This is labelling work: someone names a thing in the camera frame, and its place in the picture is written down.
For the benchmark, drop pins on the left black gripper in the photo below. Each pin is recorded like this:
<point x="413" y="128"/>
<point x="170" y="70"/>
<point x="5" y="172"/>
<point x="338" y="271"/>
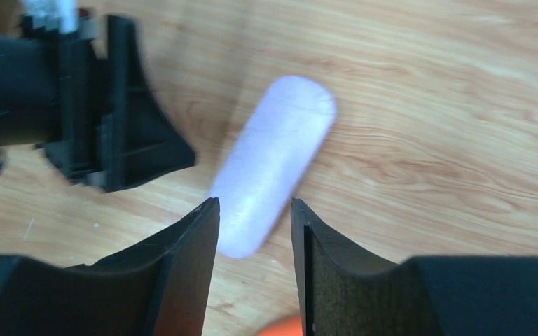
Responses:
<point x="53" y="94"/>

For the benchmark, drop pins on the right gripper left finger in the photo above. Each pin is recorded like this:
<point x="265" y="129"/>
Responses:
<point x="158" y="286"/>

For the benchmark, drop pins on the orange cloth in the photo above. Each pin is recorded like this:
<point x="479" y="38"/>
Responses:
<point x="290" y="326"/>

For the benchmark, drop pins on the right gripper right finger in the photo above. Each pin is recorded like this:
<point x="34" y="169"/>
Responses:
<point x="344" y="289"/>

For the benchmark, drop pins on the pink glasses case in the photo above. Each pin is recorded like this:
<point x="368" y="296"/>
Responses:
<point x="268" y="160"/>

